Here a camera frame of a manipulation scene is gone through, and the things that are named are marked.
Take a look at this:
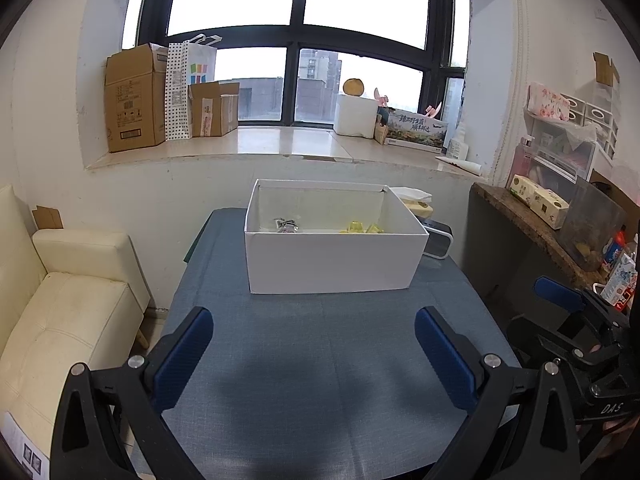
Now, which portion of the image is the white foam box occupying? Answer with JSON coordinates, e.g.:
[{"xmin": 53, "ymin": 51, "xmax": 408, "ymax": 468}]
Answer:
[{"xmin": 333, "ymin": 94, "xmax": 379, "ymax": 139}]

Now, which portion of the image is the dark clear plastic container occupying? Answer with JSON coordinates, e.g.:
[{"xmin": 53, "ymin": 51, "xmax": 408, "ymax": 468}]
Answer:
[{"xmin": 559, "ymin": 177, "xmax": 627, "ymax": 271}]

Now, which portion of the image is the cardboard scrap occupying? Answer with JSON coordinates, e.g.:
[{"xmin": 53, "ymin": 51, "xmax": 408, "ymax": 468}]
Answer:
[{"xmin": 31, "ymin": 205, "xmax": 64, "ymax": 231}]

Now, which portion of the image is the person's right hand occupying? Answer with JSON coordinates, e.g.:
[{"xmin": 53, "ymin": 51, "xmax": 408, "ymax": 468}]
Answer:
[{"xmin": 597, "ymin": 416, "xmax": 630, "ymax": 436}]

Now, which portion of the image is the printed paper sheet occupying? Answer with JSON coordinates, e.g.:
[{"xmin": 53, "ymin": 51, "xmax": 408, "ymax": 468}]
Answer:
[{"xmin": 0, "ymin": 410, "xmax": 51, "ymax": 480}]

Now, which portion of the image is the landscape printed carton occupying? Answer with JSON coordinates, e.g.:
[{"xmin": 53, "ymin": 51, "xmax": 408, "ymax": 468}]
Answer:
[{"xmin": 385, "ymin": 108, "xmax": 449, "ymax": 153}]

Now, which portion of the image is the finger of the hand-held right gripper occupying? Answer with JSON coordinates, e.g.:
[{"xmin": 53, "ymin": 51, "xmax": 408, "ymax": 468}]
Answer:
[
  {"xmin": 506, "ymin": 316, "xmax": 608, "ymax": 367},
  {"xmin": 533, "ymin": 276, "xmax": 631, "ymax": 328}
]

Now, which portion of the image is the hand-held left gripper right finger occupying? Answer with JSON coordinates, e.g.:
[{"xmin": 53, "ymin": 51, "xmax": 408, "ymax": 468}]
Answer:
[{"xmin": 415, "ymin": 306, "xmax": 583, "ymax": 480}]

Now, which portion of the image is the tall cardboard box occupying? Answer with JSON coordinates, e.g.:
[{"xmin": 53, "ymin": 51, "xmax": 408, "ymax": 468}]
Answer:
[{"xmin": 105, "ymin": 43, "xmax": 169, "ymax": 153}]

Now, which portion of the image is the pile of yellow snack packets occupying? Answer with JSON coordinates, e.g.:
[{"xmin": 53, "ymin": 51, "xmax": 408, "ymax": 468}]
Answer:
[{"xmin": 339, "ymin": 219, "xmax": 386, "ymax": 235}]

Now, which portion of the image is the white storage box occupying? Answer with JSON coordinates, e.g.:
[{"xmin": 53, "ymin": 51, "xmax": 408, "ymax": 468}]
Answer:
[{"xmin": 243, "ymin": 178, "xmax": 431, "ymax": 295}]

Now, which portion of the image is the small brown paper bag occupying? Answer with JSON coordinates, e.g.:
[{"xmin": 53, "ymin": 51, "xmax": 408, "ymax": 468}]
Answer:
[{"xmin": 374, "ymin": 110, "xmax": 392, "ymax": 146}]

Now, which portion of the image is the cardboard wall holder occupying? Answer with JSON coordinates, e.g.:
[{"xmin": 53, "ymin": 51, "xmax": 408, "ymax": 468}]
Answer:
[{"xmin": 592, "ymin": 51, "xmax": 621, "ymax": 86}]

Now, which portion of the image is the yellow tissue box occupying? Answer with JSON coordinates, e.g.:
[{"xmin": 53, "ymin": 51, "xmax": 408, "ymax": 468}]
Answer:
[{"xmin": 390, "ymin": 186, "xmax": 435, "ymax": 221}]

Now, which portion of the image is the plastic drawer unit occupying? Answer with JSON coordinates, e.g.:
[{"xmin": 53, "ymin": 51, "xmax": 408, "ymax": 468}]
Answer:
[{"xmin": 510, "ymin": 92, "xmax": 623, "ymax": 201}]

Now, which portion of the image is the blue tablecloth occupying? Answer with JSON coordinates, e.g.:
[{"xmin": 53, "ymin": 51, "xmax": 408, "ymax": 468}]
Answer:
[{"xmin": 130, "ymin": 207, "xmax": 523, "ymax": 480}]

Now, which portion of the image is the small open cardboard box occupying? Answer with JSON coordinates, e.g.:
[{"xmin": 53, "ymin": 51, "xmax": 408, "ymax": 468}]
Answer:
[{"xmin": 188, "ymin": 81, "xmax": 241, "ymax": 137}]

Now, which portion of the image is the white paper envelope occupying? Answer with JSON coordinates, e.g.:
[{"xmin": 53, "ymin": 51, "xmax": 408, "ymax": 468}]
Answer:
[{"xmin": 435, "ymin": 155, "xmax": 483, "ymax": 173}]

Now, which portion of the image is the white plastic bottle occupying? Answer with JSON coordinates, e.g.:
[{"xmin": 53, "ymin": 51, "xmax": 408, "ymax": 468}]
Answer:
[{"xmin": 446, "ymin": 125, "xmax": 469, "ymax": 161}]

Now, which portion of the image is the white blue milk carton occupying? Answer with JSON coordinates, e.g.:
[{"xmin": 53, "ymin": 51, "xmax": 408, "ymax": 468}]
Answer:
[{"xmin": 600, "ymin": 252, "xmax": 638, "ymax": 311}]

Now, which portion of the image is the black white-framed device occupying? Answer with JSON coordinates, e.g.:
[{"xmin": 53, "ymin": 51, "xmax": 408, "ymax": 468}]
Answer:
[{"xmin": 419, "ymin": 217, "xmax": 453, "ymax": 260}]

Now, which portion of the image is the wooden side shelf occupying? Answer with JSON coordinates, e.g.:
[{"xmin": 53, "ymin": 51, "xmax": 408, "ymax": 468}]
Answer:
[{"xmin": 472, "ymin": 182, "xmax": 608, "ymax": 291}]

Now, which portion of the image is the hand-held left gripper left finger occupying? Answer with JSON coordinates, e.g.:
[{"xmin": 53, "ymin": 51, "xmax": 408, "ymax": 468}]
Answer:
[{"xmin": 50, "ymin": 306, "xmax": 215, "ymax": 480}]

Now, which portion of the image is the yellow patterned tissue pack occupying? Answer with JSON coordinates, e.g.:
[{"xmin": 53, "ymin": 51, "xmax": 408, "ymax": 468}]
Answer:
[
  {"xmin": 532, "ymin": 187, "xmax": 571, "ymax": 230},
  {"xmin": 509, "ymin": 174, "xmax": 546, "ymax": 206}
]

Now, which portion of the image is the cream leather sofa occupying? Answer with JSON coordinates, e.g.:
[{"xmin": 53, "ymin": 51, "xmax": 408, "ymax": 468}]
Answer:
[{"xmin": 0, "ymin": 183, "xmax": 152, "ymax": 461}]

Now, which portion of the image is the black window frame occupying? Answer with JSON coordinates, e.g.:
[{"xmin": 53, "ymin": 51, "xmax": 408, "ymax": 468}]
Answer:
[{"xmin": 135, "ymin": 0, "xmax": 471, "ymax": 128}]

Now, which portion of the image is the pink floral tissue pack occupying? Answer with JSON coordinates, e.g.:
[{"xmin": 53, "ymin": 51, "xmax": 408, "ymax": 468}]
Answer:
[{"xmin": 527, "ymin": 82, "xmax": 572, "ymax": 120}]

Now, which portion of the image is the red capped bottle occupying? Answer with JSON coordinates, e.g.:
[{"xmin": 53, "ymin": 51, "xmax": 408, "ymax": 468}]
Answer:
[{"xmin": 602, "ymin": 227, "xmax": 638, "ymax": 266}]

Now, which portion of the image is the dotted white paper bag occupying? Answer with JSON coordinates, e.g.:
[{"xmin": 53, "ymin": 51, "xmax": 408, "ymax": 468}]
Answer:
[{"xmin": 165, "ymin": 34, "xmax": 223, "ymax": 141}]

